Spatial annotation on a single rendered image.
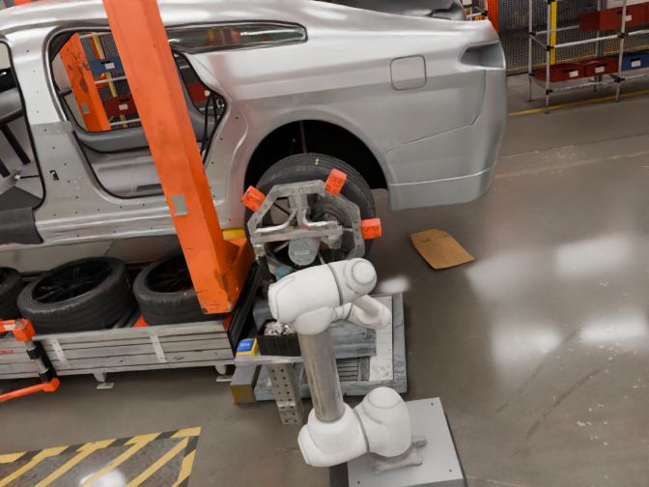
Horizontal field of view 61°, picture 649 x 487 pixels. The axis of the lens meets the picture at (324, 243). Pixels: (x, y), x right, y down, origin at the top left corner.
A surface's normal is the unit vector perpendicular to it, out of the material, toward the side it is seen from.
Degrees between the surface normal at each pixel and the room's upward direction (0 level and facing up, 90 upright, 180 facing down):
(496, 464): 0
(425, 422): 1
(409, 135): 90
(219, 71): 81
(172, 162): 90
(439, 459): 1
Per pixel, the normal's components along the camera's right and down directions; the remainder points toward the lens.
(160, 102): -0.10, 0.47
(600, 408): -0.17, -0.88
